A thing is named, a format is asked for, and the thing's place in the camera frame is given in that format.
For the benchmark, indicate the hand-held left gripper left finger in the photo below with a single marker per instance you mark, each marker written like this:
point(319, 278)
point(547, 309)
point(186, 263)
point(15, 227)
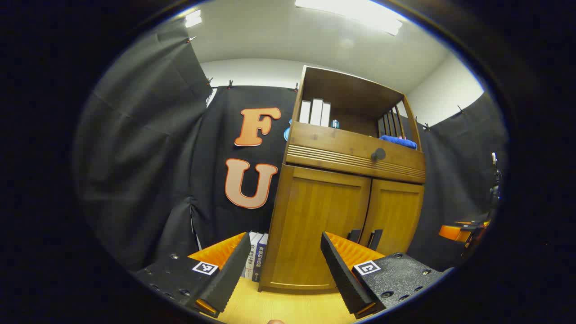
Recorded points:
point(229, 279)

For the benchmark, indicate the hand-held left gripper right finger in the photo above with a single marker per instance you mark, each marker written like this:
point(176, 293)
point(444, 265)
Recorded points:
point(344, 279)

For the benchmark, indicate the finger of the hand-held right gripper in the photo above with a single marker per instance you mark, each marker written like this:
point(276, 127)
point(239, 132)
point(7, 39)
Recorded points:
point(452, 232)

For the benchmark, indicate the wooden shoe cabinet door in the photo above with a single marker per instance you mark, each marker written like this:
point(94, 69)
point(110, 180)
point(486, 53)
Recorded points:
point(396, 211)
point(310, 216)

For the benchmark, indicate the wooden double-door shoe cabinet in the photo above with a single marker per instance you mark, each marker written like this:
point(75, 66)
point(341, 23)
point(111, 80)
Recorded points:
point(355, 92)

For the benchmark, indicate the white paperback book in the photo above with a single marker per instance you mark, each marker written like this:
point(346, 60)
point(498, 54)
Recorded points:
point(256, 261)

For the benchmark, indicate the dark blue paperback book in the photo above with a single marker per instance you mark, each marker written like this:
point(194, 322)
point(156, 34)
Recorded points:
point(262, 258)

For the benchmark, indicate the blue folded cloth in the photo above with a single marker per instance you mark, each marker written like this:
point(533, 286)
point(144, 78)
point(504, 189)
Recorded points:
point(398, 142)

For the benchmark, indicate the round black drawer knob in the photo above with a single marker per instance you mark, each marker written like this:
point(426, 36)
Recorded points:
point(378, 155)

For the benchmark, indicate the wooden drawer front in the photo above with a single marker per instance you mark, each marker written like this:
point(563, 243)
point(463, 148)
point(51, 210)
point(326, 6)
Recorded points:
point(324, 139)

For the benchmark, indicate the black backdrop cloth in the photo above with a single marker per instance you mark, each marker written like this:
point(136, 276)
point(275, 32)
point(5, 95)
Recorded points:
point(135, 157)

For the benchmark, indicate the long ceiling lamp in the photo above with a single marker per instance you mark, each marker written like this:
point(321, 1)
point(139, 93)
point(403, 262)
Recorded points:
point(351, 13)

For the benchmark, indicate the small ceiling lamp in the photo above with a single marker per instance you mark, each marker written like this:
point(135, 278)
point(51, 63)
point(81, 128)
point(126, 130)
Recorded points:
point(193, 19)

